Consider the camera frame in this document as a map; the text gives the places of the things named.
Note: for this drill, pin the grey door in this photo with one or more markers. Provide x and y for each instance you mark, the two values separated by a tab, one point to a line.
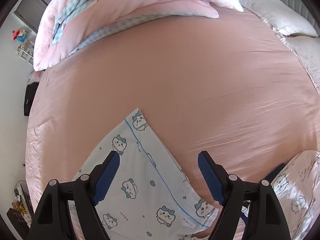
35	7

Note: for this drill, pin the white shelf rack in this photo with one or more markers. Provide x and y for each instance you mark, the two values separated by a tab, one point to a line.
26	52

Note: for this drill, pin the black bag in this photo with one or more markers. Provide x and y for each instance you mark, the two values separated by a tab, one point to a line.
30	100

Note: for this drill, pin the pink printed pajama top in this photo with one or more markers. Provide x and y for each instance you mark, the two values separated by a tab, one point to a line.
300	192

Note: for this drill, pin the pale checked pillow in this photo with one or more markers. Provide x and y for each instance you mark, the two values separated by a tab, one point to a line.
275	10
307	55

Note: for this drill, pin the folded pink checked quilt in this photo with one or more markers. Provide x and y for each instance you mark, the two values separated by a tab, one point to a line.
112	12

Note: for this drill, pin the light blue printed pajama pants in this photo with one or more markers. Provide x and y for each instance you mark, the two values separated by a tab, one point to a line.
140	175

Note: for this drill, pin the red and blue plush doll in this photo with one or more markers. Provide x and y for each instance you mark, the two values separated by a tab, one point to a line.
20	34

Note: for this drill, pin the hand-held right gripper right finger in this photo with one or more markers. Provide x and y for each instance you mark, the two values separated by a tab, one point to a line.
211	180

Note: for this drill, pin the dark cluttered table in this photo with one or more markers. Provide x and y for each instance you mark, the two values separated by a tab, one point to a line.
17	217

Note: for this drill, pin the pink bed sheet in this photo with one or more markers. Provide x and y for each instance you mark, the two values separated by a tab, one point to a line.
187	92

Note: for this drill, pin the pink cloth bundle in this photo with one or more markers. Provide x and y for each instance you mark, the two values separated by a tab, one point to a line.
34	77

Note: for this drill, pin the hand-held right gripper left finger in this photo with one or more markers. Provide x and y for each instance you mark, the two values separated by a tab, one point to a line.
107	177

